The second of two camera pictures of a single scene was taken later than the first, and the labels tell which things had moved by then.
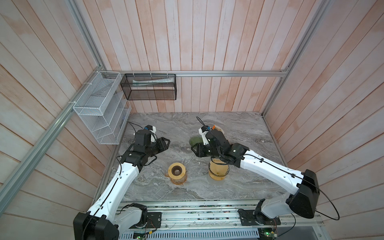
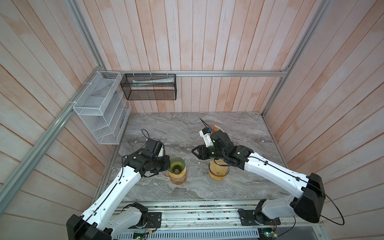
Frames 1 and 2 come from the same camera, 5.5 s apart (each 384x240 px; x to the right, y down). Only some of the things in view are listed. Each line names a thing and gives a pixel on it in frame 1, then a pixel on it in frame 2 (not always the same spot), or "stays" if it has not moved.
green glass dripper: [195, 140] -> [177, 165]
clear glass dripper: [218, 169] stays
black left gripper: [162, 144] -> [166, 165]
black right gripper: [198, 151] stays
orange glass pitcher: [177, 182] stays
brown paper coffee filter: [220, 169] stays
